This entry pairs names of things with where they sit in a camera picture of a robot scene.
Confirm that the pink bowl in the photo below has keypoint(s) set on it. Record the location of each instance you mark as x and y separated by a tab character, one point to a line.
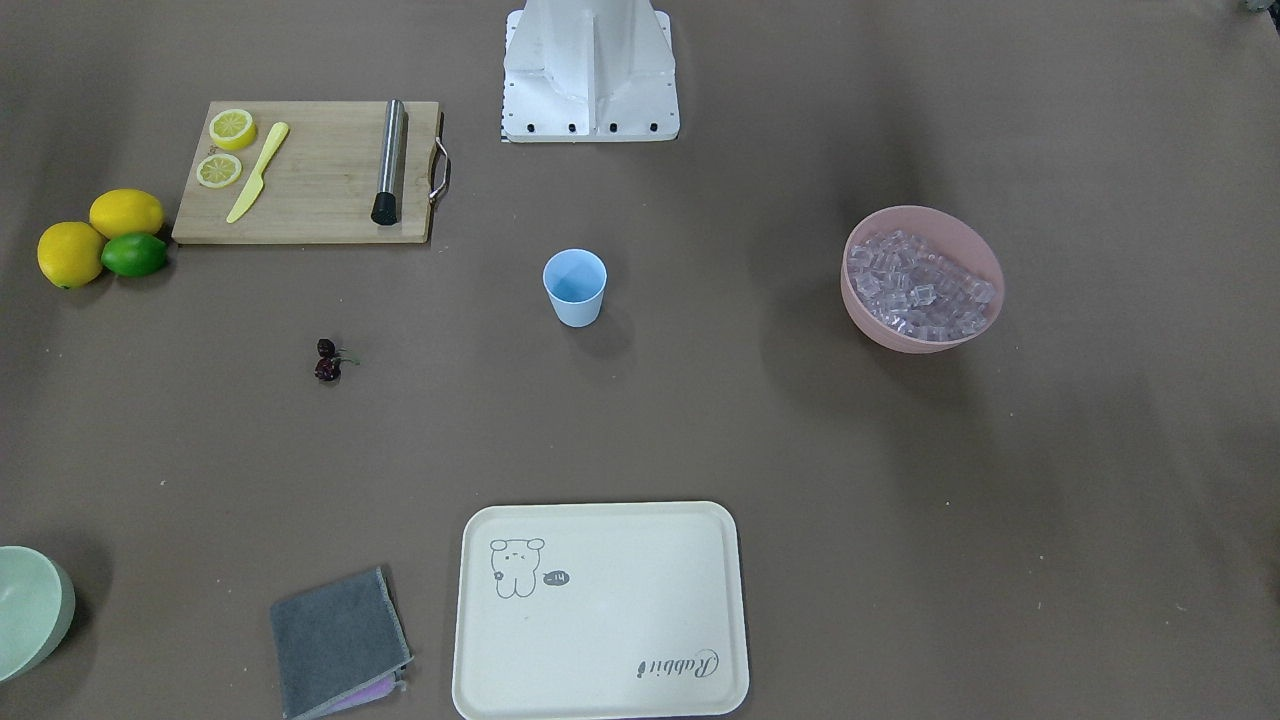
950	236

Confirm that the light blue plastic cup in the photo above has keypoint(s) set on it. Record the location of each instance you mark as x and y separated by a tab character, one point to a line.
575	281

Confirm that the pile of clear ice cubes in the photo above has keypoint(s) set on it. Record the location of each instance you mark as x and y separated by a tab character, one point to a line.
912	289

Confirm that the dark red cherries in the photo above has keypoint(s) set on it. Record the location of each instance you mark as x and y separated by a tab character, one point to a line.
331	359

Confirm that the cream rabbit tray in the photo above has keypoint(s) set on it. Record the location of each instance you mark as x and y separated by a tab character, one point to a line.
600	611

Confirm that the steel muddler black tip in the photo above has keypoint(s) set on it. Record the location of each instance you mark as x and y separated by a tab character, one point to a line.
386	206

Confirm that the grey folded cloth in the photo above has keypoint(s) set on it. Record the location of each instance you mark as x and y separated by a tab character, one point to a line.
338	646

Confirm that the yellow plastic knife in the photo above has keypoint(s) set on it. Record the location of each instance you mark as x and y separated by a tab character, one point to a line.
255	183

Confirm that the bamboo cutting board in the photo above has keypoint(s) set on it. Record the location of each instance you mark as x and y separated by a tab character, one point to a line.
321	184

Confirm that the lemon half lower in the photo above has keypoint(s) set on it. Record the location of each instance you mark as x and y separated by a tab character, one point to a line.
219	170

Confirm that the lemon half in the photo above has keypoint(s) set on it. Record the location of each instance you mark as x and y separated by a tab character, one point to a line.
219	170
232	129

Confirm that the lemon half upper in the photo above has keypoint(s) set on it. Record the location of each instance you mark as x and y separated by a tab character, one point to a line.
232	129

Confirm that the green lime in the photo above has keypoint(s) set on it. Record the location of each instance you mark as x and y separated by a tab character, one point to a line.
134	254

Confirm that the yellow lemon upper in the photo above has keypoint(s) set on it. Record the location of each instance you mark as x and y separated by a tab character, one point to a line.
125	211

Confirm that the yellow lemon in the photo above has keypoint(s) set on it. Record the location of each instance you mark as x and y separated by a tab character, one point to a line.
125	211
69	254

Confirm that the yellow lemon lower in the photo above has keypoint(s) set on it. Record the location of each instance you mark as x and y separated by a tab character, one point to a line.
69	254

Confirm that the mint green bowl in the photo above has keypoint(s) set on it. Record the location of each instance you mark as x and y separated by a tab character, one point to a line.
38	604

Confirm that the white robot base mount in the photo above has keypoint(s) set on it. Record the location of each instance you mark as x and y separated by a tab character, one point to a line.
589	72

